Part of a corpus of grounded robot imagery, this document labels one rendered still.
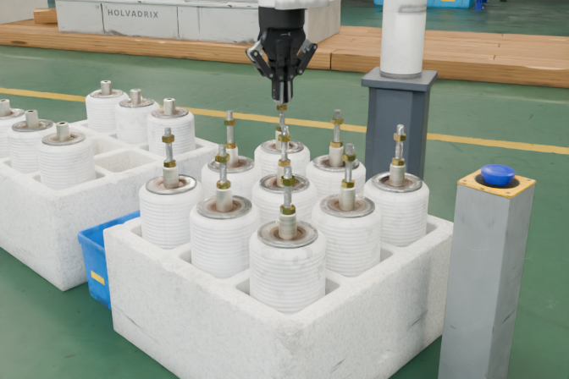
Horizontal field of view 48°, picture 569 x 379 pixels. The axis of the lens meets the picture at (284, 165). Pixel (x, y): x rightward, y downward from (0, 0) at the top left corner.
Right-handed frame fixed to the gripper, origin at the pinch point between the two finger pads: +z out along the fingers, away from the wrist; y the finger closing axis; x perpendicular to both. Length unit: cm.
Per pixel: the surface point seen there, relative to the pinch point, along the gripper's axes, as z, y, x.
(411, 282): 21.3, -1.7, 31.8
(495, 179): 3.1, -4.6, 41.8
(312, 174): 10.9, 1.7, 11.6
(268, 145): 9.7, 1.9, -1.6
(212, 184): 11.6, 15.9, 5.0
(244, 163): 9.8, 9.7, 4.0
